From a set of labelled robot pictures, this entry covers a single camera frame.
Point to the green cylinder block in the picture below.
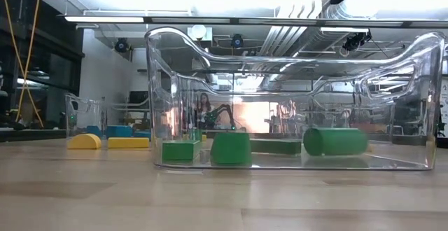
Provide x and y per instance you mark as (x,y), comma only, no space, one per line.
(334,141)

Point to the long green block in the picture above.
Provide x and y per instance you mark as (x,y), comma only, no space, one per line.
(276,146)

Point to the yellow rectangular block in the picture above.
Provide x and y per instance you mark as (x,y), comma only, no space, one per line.
(204,137)
(128,143)

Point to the green rectangular block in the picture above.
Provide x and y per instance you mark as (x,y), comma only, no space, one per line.
(180,150)

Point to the long blue block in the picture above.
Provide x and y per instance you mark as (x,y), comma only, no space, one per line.
(119,131)

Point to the background black robot arm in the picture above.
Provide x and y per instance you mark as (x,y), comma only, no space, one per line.
(222,113)

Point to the white round lamp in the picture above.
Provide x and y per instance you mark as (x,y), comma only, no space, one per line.
(199,31)

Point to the person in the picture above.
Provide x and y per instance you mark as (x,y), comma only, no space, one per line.
(203,110)

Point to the clear plastic bin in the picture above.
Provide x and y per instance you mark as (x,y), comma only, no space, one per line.
(154,84)
(75,112)

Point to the yellow half-round block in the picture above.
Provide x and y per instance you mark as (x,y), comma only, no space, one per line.
(84,143)

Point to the black overhead camera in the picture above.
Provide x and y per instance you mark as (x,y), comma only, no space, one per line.
(355,41)

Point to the black overhead frame beam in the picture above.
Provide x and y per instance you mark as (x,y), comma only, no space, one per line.
(245,21)

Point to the black table edge rail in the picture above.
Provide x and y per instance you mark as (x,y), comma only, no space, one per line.
(31,134)

